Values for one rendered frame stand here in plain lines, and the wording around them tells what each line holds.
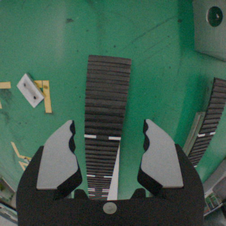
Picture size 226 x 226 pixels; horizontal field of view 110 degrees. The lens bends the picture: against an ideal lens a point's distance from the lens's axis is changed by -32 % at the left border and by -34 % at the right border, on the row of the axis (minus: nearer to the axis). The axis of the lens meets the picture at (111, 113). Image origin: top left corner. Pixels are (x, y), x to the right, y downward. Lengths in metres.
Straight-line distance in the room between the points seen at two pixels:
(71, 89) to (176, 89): 0.16
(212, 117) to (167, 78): 0.11
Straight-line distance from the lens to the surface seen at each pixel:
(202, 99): 0.24
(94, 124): 0.15
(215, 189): 0.64
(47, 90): 0.19
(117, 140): 0.17
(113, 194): 0.33
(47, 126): 0.22
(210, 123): 0.24
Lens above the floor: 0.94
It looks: 63 degrees down
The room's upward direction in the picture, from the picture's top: 176 degrees clockwise
